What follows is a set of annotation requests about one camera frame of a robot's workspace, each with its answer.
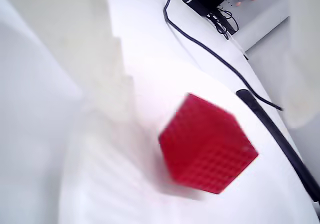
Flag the tangled black cable bundle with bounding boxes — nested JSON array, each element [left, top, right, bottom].
[[206, 6, 240, 41]]

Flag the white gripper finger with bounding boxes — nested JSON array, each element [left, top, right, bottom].
[[283, 0, 320, 130], [0, 0, 138, 224]]

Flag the red cube block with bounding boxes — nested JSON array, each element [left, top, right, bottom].
[[158, 92, 260, 195]]

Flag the black bar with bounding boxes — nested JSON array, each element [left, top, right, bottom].
[[235, 88, 320, 206]]

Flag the thin white wire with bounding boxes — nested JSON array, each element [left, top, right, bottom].
[[227, 33, 250, 61]]

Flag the long dark power cable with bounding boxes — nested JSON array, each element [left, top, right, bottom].
[[162, 0, 285, 112]]

